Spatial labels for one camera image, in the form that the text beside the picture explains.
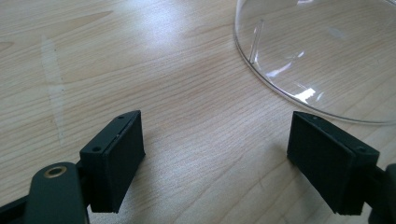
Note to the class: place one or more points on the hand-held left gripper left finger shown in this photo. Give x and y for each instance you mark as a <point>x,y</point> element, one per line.
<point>115,168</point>

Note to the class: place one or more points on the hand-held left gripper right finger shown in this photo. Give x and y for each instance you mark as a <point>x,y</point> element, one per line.
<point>327,161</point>

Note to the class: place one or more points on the clear round plastic container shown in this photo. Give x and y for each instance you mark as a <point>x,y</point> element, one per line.
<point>314,46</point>

